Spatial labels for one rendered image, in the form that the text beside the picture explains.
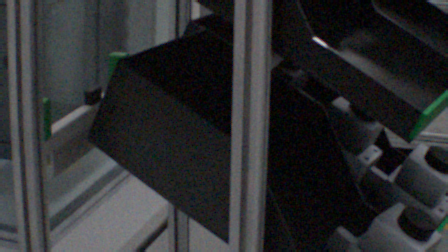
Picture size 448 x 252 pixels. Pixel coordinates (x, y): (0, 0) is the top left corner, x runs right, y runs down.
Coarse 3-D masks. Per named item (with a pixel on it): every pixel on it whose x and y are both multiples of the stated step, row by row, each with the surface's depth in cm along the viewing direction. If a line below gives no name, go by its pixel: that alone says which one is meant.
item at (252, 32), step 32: (32, 0) 65; (192, 0) 98; (256, 0) 60; (32, 32) 66; (256, 32) 60; (32, 64) 67; (256, 64) 61; (32, 96) 67; (256, 96) 62; (32, 128) 68; (256, 128) 62; (32, 160) 69; (256, 160) 63; (32, 192) 69; (256, 192) 64; (32, 224) 70; (256, 224) 64
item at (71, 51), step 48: (0, 0) 143; (48, 0) 148; (96, 0) 165; (144, 0) 186; (0, 48) 146; (48, 48) 150; (96, 48) 168; (144, 48) 190; (0, 96) 149; (48, 96) 152; (0, 144) 151; (0, 192) 154; (48, 192) 156
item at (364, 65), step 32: (224, 0) 64; (288, 0) 62; (320, 0) 74; (352, 0) 73; (288, 32) 63; (320, 32) 69; (352, 32) 72; (384, 32) 73; (320, 64) 62; (352, 64) 61; (384, 64) 69; (416, 64) 72; (352, 96) 62; (384, 96) 60; (416, 96) 67; (416, 128) 60
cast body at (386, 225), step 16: (400, 208) 70; (416, 208) 69; (384, 224) 68; (400, 224) 68; (416, 224) 67; (432, 224) 68; (336, 240) 72; (352, 240) 72; (368, 240) 69; (384, 240) 68; (400, 240) 67; (416, 240) 68; (432, 240) 68
